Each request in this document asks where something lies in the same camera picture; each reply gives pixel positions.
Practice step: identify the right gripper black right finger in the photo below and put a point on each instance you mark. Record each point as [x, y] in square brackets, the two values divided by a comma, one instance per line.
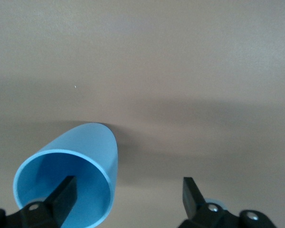
[194, 206]

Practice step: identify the blue plastic cup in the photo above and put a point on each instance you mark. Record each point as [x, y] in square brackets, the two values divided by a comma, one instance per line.
[90, 140]

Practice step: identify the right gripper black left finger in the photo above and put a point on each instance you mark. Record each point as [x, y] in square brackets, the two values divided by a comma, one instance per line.
[59, 204]

